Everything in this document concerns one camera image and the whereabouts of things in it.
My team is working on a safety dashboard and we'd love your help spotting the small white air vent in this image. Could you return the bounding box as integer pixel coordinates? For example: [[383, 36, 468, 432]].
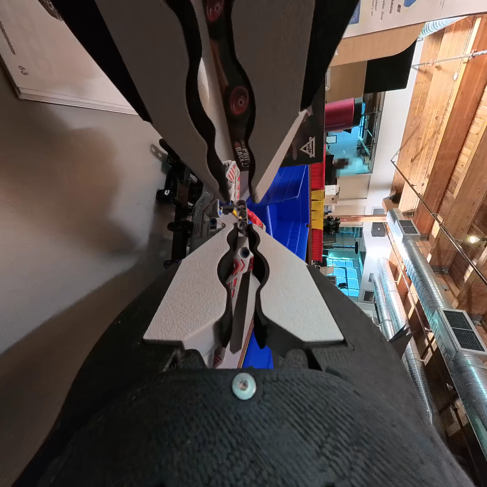
[[395, 218, 422, 237]]

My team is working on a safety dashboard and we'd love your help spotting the grey desk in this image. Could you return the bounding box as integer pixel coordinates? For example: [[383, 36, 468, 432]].
[[0, 57, 255, 487]]

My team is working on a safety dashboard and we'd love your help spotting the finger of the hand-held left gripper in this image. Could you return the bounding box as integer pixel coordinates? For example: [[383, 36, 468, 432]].
[[231, 0, 317, 203], [94, 0, 233, 203]]

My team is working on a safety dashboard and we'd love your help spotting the red and yellow bin stack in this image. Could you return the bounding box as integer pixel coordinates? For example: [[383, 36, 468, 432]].
[[309, 152, 327, 264]]

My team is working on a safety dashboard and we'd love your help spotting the blue plastic storage bin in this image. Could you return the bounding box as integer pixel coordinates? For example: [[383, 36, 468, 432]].
[[247, 164, 311, 267], [242, 334, 275, 370]]

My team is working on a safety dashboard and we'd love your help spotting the large glass window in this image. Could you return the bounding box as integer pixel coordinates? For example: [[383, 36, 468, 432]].
[[323, 247, 365, 299]]

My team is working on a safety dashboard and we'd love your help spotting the white printed poster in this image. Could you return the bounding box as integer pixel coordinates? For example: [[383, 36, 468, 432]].
[[342, 0, 468, 39]]

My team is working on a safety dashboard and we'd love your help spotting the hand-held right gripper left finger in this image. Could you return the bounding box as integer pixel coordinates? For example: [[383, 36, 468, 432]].
[[142, 224, 239, 367]]

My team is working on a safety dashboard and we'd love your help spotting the brick-built toy vehicle chassis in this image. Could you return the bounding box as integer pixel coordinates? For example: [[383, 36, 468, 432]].
[[149, 139, 265, 369]]

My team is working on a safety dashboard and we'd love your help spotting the black printed toy box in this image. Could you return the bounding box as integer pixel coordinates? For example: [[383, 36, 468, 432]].
[[196, 0, 328, 177]]

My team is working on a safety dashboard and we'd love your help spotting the black board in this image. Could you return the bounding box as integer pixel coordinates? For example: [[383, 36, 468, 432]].
[[363, 38, 418, 94]]

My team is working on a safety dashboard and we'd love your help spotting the large white air vent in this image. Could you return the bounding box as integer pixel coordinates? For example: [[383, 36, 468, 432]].
[[435, 307, 487, 355]]

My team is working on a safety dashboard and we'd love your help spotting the building instruction booklet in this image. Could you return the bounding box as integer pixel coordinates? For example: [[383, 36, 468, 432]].
[[0, 0, 139, 115]]

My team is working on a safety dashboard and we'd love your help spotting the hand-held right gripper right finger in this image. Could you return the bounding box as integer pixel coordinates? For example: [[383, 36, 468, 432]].
[[248, 224, 345, 357]]

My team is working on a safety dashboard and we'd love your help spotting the dark red post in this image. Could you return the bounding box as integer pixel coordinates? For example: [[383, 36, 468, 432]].
[[324, 98, 367, 132]]

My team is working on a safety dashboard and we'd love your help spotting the silver ventilation duct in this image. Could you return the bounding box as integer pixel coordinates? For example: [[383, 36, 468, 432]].
[[370, 257, 434, 423], [419, 19, 464, 39], [385, 207, 487, 451]]

